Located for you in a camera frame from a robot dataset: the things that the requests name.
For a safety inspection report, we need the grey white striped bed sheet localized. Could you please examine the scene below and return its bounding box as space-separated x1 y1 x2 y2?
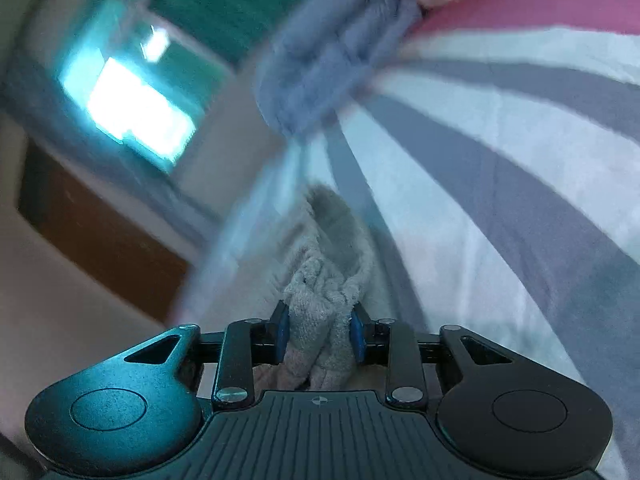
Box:
170 25 640 480

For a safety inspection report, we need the green curtain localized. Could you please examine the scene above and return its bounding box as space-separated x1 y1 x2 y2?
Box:
150 0 326 63

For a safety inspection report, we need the pink printed cloth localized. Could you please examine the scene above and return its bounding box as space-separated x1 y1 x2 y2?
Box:
415 0 640 36

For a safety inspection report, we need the brown wooden cabinet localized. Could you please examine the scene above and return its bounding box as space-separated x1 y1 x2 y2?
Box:
17 140 191 326

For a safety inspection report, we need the blue-grey quilted garment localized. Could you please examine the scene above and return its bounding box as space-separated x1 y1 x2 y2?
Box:
252 0 426 138

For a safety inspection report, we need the window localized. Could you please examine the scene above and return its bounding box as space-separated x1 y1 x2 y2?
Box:
57 0 326 171

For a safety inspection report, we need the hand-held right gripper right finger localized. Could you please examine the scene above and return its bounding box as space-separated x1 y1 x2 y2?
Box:
349 302 516 407

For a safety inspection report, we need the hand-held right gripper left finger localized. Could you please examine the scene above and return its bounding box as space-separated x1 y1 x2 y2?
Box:
122 300 291 409

